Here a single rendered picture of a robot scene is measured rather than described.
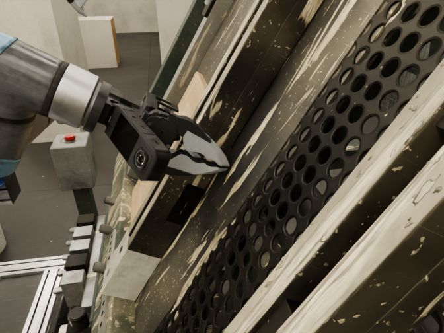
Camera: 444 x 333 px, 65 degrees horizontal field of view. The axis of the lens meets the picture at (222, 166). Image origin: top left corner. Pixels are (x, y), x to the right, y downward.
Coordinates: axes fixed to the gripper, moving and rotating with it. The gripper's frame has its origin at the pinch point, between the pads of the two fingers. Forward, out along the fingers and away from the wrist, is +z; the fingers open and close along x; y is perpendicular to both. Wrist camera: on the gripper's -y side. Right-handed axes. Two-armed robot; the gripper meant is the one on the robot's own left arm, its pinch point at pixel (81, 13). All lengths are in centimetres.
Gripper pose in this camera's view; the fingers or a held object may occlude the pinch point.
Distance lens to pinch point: 117.6
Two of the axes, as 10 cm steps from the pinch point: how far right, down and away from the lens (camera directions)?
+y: 8.8, -4.6, -1.3
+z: 4.6, 7.2, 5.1
